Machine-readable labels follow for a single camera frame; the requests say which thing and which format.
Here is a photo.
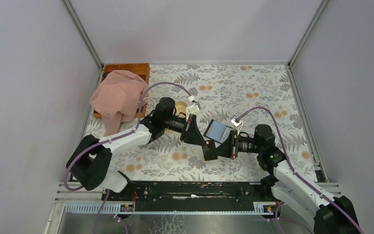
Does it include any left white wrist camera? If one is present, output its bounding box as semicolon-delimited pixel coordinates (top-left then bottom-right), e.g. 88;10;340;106
186;96;201;116

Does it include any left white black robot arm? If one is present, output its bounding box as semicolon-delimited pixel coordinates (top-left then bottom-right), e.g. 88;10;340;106
66;96;206;200

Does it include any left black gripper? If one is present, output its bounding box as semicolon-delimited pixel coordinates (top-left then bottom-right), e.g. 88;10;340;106
163;114;206;147

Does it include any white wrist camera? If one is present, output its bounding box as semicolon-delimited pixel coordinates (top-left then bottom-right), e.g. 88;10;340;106
186;96;201;116
231;117;243;134

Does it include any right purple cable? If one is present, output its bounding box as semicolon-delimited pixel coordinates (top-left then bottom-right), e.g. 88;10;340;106
238;106;365;234

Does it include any beige oval tray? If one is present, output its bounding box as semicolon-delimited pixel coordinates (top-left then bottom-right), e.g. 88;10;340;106
175;101;187;116

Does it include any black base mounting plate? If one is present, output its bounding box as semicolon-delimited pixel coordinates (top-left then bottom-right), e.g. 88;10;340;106
102;181;278;209

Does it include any pink cloth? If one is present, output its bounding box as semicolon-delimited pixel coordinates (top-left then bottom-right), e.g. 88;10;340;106
90;70;149;136

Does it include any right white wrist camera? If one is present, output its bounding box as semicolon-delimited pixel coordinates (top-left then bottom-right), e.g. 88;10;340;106
231;117;243;134

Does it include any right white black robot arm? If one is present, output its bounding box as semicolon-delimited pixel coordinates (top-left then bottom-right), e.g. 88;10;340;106
205;122;363;234

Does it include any wooden compartment box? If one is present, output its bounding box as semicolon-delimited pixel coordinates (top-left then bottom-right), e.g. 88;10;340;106
93;63;150;119

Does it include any aluminium front rail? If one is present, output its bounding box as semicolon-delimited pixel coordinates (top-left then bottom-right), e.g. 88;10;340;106
64;202;275;216

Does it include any black card holder wallet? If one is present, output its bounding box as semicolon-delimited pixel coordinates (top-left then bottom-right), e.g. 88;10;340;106
202;120;232;161

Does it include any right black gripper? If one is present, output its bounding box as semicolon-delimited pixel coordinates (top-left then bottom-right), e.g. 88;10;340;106
211;130;262;159

